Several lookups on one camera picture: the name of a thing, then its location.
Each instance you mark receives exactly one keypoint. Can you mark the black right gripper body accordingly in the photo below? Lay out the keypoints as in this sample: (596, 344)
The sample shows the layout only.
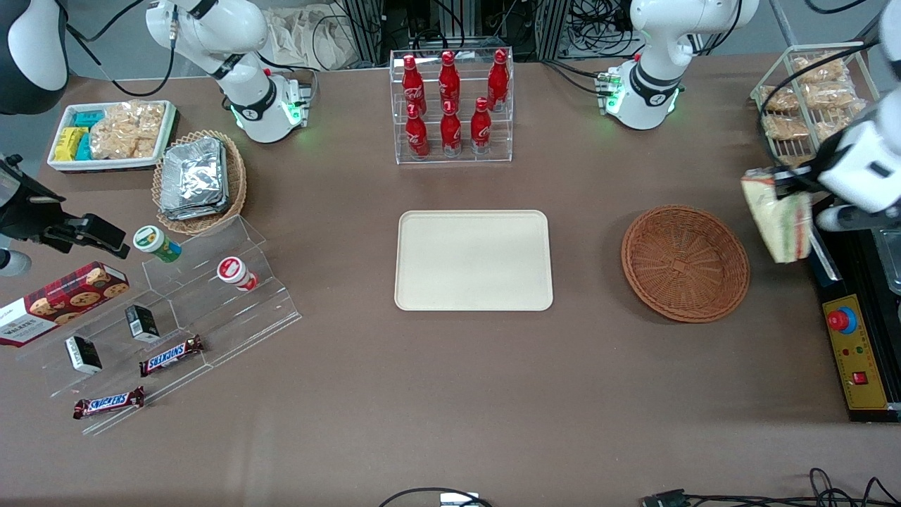
(24, 216)

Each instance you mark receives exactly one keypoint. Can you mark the triangle sandwich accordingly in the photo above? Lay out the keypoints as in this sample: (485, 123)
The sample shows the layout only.
(781, 225)

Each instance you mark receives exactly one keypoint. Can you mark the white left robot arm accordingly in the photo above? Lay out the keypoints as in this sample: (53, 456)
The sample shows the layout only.
(662, 56)

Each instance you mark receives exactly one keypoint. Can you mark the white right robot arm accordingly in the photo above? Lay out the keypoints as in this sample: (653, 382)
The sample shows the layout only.
(239, 35)

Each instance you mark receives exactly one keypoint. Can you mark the white rectangular snack tray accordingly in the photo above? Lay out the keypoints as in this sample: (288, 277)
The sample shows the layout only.
(112, 164)

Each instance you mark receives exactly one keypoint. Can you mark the brown round wicker basket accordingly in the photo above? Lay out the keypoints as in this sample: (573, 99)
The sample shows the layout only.
(683, 264)

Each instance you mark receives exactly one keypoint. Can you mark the light wicker basket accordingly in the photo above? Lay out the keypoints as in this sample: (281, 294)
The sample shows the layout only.
(236, 176)

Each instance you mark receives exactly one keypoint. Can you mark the beige plastic tray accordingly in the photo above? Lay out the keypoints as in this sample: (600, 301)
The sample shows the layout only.
(473, 260)

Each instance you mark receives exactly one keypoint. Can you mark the wrapped bread pack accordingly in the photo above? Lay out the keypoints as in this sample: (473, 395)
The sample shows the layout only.
(783, 100)
(820, 70)
(830, 95)
(830, 123)
(788, 128)

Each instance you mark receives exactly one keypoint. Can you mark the green lidded snack cup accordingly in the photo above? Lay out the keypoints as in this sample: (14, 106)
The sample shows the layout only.
(155, 241)

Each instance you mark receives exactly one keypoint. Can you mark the red tartan cookie box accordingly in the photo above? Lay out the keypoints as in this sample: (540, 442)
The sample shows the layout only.
(63, 301)

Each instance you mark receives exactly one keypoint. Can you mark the yellow snack pack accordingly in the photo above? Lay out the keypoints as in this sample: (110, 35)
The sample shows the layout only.
(68, 144)

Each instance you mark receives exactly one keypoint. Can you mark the teal snack pack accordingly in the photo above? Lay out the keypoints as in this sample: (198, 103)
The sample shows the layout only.
(88, 118)
(84, 148)

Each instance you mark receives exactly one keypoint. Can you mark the small black box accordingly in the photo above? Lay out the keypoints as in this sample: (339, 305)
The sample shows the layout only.
(83, 354)
(143, 322)

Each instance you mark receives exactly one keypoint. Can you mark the silver foil packets stack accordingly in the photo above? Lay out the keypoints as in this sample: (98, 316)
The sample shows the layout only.
(193, 179)

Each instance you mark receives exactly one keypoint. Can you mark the black machine with yellow panel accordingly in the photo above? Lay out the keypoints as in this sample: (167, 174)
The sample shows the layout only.
(855, 282)

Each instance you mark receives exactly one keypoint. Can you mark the bag of rice crackers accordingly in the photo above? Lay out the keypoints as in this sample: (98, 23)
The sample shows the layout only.
(127, 130)

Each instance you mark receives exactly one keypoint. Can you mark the red lidded snack cup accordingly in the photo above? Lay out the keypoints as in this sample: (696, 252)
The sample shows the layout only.
(234, 272)

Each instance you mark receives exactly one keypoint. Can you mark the red emergency stop button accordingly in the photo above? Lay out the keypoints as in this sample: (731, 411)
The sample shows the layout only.
(842, 321)

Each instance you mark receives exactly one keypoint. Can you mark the snickers chocolate bar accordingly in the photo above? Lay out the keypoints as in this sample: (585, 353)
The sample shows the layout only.
(171, 356)
(108, 403)

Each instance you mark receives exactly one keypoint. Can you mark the clear acrylic stepped stand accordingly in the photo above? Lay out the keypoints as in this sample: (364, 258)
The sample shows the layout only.
(211, 324)

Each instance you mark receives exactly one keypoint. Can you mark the beige cloth bag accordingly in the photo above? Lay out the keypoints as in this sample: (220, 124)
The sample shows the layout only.
(310, 35)

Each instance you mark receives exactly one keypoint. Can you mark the red cola bottle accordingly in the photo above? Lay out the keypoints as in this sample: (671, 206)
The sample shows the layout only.
(413, 88)
(481, 130)
(451, 134)
(498, 83)
(417, 137)
(449, 83)

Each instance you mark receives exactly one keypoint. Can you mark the clear acrylic bottle rack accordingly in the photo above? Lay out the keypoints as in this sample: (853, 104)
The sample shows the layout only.
(450, 160)

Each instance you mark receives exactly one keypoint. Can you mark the white power adapter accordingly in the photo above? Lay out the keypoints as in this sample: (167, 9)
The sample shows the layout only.
(459, 500)

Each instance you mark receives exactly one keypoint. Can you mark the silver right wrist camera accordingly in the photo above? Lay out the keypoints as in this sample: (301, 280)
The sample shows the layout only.
(13, 263)

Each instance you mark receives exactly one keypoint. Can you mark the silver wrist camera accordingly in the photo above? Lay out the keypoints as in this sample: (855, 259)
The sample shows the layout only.
(13, 263)
(852, 220)

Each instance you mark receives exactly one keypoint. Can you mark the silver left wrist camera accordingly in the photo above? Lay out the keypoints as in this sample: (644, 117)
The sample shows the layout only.
(852, 220)

